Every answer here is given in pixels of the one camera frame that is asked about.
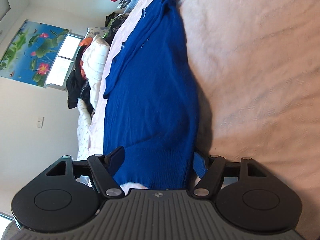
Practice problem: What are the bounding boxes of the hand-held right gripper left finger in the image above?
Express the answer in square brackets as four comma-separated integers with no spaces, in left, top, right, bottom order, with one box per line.
[45,146,125,198]

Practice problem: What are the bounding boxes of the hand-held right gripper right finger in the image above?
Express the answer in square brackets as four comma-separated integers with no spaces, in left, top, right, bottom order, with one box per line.
[191,152,265,197]

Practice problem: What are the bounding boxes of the black clothes heap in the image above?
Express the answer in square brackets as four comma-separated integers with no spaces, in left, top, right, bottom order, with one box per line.
[66,46,87,109]

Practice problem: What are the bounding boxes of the window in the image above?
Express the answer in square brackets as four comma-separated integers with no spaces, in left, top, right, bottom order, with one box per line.
[45,32,84,89]

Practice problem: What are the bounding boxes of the floral pillow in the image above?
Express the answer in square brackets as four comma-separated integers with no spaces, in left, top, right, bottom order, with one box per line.
[86,27,109,39]

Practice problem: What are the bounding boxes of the lotus flower roller blind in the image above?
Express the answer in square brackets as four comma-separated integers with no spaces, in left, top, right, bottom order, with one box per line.
[0,19,70,88]

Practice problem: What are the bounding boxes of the blue knit sweater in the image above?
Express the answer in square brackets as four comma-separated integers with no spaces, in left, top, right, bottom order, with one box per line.
[103,0,209,190]

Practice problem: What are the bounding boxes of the dark patterned clothes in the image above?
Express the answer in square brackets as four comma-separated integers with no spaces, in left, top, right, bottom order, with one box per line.
[104,11,130,40]

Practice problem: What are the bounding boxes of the white quilted duvet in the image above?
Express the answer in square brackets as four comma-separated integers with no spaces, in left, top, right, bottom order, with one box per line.
[76,35,110,160]

